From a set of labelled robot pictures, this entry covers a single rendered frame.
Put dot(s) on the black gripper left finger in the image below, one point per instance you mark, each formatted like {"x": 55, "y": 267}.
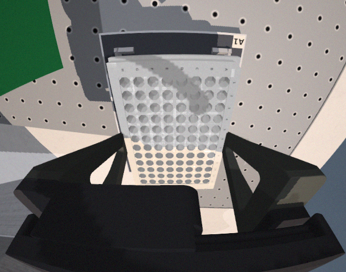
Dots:
{"x": 77, "y": 167}

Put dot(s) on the white well plate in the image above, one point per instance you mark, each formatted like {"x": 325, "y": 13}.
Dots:
{"x": 165, "y": 84}

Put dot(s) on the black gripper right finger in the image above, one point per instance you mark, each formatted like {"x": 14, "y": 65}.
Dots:
{"x": 285, "y": 181}

